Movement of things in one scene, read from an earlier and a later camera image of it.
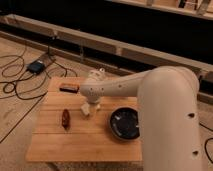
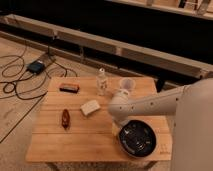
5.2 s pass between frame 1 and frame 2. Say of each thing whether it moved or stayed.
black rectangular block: stayed
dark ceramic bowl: moved
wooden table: stayed
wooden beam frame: stayed
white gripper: moved
